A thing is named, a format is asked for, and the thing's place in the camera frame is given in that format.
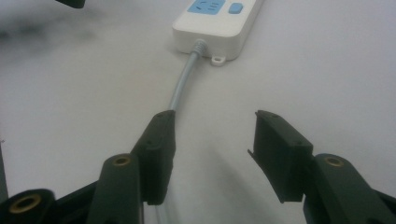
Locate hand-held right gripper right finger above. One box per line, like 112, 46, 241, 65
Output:
247, 109, 396, 224

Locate grey power strip cable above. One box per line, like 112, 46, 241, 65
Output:
154, 38, 209, 224

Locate white power strip blue sockets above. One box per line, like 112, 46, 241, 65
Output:
172, 0, 265, 67

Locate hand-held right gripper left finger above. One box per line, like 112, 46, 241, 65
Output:
86, 109, 177, 224

